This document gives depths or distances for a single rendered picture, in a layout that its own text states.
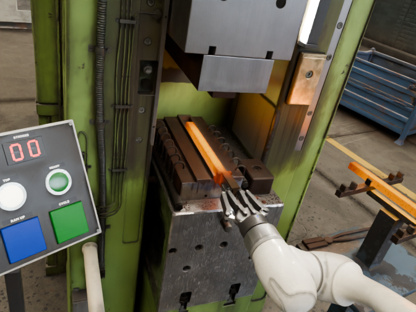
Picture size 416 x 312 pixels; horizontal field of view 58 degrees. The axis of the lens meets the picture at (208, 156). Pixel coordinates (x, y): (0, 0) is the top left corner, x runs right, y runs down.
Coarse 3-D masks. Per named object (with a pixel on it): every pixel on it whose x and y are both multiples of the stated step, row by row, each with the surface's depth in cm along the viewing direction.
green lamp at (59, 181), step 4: (56, 172) 83; (60, 172) 83; (52, 176) 82; (56, 176) 83; (60, 176) 83; (64, 176) 84; (52, 180) 82; (56, 180) 83; (60, 180) 83; (64, 180) 84; (68, 180) 85; (52, 184) 82; (56, 184) 83; (60, 184) 83; (64, 184) 84; (52, 188) 82; (56, 188) 83; (60, 188) 83; (64, 188) 84
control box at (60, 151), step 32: (32, 128) 80; (64, 128) 84; (0, 160) 75; (32, 160) 80; (64, 160) 84; (0, 192) 75; (32, 192) 80; (64, 192) 84; (0, 224) 75; (96, 224) 89; (0, 256) 75; (32, 256) 79
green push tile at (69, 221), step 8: (64, 208) 83; (72, 208) 85; (80, 208) 86; (56, 216) 82; (64, 216) 83; (72, 216) 85; (80, 216) 86; (56, 224) 82; (64, 224) 83; (72, 224) 85; (80, 224) 86; (56, 232) 82; (64, 232) 83; (72, 232) 85; (80, 232) 86; (56, 240) 83; (64, 240) 83
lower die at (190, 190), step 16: (160, 128) 137; (176, 128) 137; (160, 144) 132; (176, 144) 129; (192, 144) 129; (176, 160) 120; (192, 160) 120; (224, 160) 123; (176, 176) 115; (192, 176) 114; (208, 176) 114; (240, 176) 116; (192, 192) 113; (208, 192) 115
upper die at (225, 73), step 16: (176, 48) 111; (192, 64) 99; (208, 64) 93; (224, 64) 94; (240, 64) 96; (256, 64) 97; (272, 64) 99; (192, 80) 99; (208, 80) 95; (224, 80) 96; (240, 80) 98; (256, 80) 100
